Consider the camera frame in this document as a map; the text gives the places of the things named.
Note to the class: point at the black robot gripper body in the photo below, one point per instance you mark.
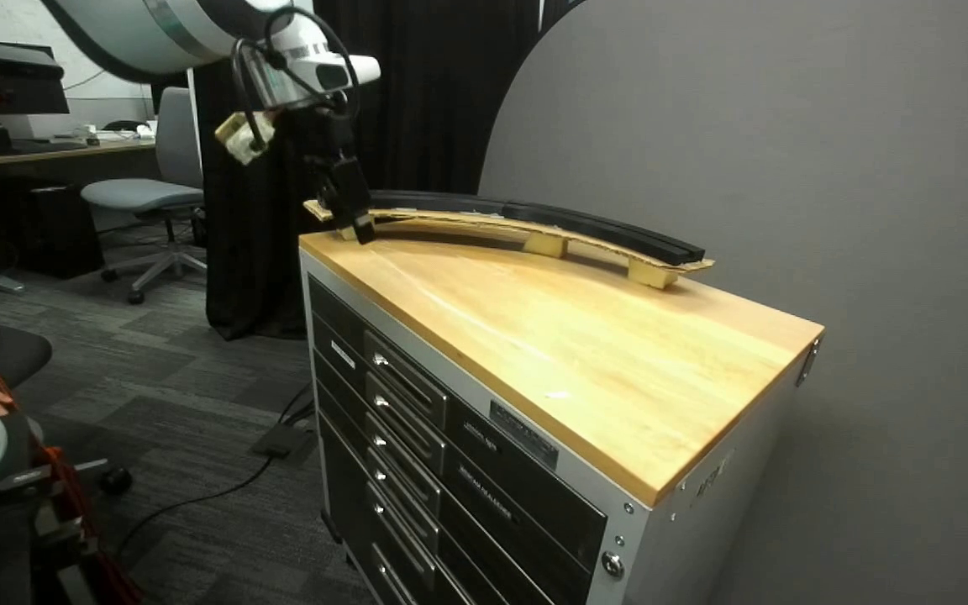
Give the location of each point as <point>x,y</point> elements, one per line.
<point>333,171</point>

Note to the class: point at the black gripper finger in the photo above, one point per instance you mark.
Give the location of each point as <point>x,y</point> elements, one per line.
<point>363,228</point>

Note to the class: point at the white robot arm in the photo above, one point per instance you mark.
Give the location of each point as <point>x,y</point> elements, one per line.
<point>283,59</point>

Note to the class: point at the black curved foam track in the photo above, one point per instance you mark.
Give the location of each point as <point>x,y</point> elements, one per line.
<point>552,215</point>

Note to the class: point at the grey office chair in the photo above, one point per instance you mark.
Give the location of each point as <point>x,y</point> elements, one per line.
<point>170,196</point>

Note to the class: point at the wooden top tool cabinet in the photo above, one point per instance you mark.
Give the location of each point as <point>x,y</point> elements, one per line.
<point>502,429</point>

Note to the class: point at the curved wooden board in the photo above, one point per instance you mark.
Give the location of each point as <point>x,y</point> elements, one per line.
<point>502,234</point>

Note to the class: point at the wrist camera tan box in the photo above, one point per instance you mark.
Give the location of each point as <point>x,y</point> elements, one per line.
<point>246,135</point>

